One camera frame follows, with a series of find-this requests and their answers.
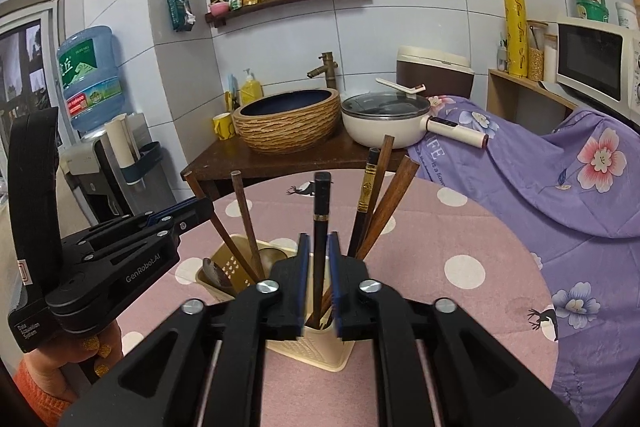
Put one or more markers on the small pink bowl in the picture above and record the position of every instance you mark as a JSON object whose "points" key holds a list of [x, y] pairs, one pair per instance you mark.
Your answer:
{"points": [[219, 9]]}

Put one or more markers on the white microwave oven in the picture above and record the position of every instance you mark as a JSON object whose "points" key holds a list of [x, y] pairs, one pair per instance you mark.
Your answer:
{"points": [[590, 62]]}

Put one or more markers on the white framed window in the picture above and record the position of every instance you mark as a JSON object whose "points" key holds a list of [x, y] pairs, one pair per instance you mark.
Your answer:
{"points": [[25, 57]]}

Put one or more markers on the woven pattern sink basin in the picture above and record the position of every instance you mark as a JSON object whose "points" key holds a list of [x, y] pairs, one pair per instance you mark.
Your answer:
{"points": [[285, 127]]}

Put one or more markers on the brown and cream rice cooker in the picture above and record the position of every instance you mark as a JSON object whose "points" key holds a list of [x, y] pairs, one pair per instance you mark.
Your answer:
{"points": [[435, 72]]}

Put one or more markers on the yellow wrap roll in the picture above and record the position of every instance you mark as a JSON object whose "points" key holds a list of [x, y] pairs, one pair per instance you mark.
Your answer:
{"points": [[516, 37]]}

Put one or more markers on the person's left forearm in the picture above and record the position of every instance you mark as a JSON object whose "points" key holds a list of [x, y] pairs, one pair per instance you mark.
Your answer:
{"points": [[40, 387]]}

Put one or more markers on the black chopstick gold band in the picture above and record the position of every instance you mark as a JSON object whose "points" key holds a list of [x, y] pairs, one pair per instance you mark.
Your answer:
{"points": [[321, 207], [366, 192]]}

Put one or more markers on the yellow soap pump bottle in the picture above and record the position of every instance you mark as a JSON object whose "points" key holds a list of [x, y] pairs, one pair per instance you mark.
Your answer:
{"points": [[251, 92]]}

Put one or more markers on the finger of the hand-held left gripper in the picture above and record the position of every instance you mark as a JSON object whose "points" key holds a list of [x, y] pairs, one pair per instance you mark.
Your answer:
{"points": [[172, 208], [192, 219]]}

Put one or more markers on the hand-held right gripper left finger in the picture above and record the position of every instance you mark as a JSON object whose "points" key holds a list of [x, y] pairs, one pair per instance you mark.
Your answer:
{"points": [[302, 287]]}

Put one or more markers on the dark blue wall holder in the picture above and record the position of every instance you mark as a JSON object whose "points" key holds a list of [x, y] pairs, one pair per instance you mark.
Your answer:
{"points": [[147, 167]]}

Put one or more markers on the dark wooden counter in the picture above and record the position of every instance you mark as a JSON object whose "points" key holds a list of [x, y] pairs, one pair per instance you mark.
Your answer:
{"points": [[215, 162]]}

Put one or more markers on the person's left hand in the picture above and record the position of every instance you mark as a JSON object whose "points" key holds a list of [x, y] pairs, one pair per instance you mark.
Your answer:
{"points": [[75, 349]]}

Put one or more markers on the white rice paddle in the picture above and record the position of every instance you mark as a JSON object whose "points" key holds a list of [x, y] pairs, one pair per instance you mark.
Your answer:
{"points": [[400, 86]]}

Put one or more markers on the green hanging packet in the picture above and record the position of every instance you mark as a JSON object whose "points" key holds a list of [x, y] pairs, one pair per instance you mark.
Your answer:
{"points": [[180, 9]]}

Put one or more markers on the small white jar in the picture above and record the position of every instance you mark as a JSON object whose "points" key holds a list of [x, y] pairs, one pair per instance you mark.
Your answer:
{"points": [[626, 16]]}

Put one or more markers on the cream electric pot glass lid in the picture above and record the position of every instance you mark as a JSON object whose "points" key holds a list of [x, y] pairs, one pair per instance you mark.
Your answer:
{"points": [[380, 129]]}

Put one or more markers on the small clear bottle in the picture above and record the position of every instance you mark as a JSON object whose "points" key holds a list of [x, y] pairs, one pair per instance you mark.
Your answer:
{"points": [[501, 57]]}

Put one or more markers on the yellow mug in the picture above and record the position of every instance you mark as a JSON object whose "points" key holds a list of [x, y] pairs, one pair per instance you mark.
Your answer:
{"points": [[224, 127]]}

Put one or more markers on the blue toothbrush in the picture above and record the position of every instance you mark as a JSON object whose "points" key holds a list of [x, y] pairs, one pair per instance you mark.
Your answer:
{"points": [[231, 89]]}

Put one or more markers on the grey water dispenser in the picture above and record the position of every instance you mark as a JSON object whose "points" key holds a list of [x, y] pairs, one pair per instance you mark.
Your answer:
{"points": [[100, 192]]}

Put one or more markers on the blue water jug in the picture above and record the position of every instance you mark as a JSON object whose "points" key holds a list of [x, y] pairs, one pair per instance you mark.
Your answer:
{"points": [[90, 77]]}

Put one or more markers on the glass jar with grains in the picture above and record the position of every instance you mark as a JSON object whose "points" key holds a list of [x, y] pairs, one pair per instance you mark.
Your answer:
{"points": [[536, 62]]}

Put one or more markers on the purple floral cloth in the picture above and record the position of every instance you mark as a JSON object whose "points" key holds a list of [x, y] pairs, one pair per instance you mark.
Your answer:
{"points": [[575, 217]]}

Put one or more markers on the brass faucet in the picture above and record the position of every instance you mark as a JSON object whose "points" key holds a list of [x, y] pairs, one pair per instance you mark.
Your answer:
{"points": [[330, 69]]}

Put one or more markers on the white container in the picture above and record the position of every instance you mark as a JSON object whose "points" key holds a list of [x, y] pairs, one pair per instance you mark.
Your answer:
{"points": [[550, 64]]}

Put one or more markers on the beige perforated utensil holder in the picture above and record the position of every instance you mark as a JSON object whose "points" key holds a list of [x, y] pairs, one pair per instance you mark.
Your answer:
{"points": [[320, 352]]}

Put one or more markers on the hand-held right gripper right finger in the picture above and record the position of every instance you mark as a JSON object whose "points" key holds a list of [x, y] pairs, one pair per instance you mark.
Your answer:
{"points": [[335, 287]]}

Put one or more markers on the light wooden shelf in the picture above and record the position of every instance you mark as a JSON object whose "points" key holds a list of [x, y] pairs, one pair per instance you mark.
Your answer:
{"points": [[505, 94]]}

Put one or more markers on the orange lidded jar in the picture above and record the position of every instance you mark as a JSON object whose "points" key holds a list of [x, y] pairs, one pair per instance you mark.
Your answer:
{"points": [[636, 14]]}

